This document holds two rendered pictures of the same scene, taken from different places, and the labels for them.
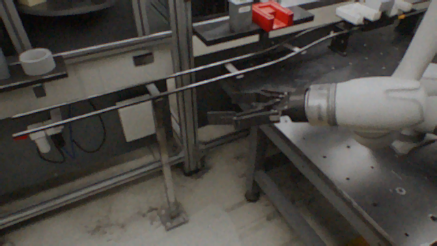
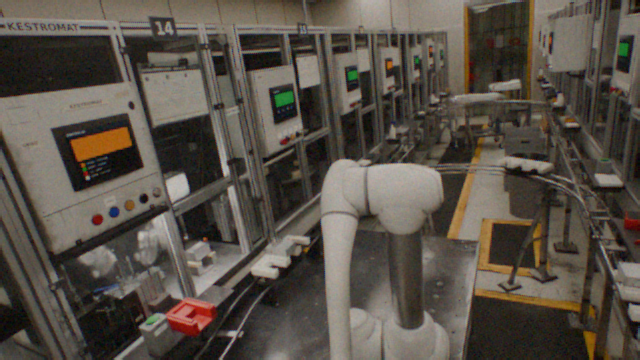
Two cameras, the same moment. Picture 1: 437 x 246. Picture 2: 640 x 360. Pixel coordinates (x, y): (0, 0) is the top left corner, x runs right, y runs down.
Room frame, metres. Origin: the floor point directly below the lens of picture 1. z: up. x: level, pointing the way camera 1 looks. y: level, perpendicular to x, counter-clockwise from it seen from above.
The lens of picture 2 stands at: (0.03, -0.05, 1.80)
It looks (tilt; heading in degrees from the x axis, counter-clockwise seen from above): 19 degrees down; 327
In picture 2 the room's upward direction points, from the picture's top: 8 degrees counter-clockwise
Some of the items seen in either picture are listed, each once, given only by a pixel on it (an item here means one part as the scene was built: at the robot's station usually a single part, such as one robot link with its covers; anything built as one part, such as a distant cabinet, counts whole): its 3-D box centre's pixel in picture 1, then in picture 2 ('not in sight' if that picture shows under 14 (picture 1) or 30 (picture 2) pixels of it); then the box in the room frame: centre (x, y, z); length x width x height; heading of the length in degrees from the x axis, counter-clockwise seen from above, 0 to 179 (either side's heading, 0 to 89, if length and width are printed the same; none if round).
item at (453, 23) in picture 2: not in sight; (384, 58); (6.93, -7.02, 1.65); 3.78 x 0.08 x 3.30; 28
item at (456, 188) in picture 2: not in sight; (457, 162); (3.33, -4.81, 0.01); 5.85 x 0.59 x 0.01; 118
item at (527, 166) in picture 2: not in sight; (522, 167); (1.32, -2.72, 0.84); 0.37 x 0.14 x 0.10; 176
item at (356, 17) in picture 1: (372, 14); (283, 258); (1.59, -0.77, 0.84); 0.36 x 0.14 x 0.10; 118
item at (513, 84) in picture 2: not in sight; (504, 106); (3.81, -7.06, 0.48); 0.84 x 0.58 x 0.97; 126
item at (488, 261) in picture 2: not in sight; (511, 243); (1.52, -2.98, 0.01); 1.00 x 0.55 x 0.01; 118
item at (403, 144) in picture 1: (404, 126); not in sight; (0.89, -0.67, 0.71); 0.22 x 0.18 x 0.06; 118
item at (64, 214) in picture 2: not in sight; (77, 161); (1.49, -0.03, 1.60); 0.42 x 0.29 x 0.46; 118
